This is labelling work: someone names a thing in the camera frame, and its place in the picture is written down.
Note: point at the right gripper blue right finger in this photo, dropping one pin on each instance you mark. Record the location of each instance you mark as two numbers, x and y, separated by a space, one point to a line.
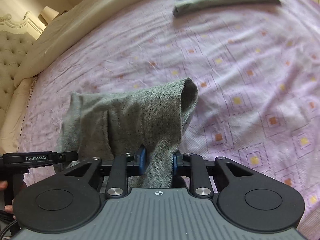
178 164

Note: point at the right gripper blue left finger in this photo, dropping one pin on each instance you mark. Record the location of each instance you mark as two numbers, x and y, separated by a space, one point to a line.
140 159

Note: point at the grey knit pants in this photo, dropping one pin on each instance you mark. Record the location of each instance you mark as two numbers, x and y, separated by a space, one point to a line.
107 125

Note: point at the person's left hand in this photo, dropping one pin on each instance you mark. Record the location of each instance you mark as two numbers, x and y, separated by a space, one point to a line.
8 187

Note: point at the cream pillow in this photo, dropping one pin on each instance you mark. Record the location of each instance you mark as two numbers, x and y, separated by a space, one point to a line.
13 121

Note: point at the pink patterned bed sheet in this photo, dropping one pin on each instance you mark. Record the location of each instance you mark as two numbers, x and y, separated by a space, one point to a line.
256 67

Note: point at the tufted cream headboard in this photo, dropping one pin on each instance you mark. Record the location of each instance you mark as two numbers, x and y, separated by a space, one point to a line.
16 40

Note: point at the cream duvet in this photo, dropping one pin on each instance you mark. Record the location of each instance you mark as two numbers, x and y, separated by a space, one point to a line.
64 32

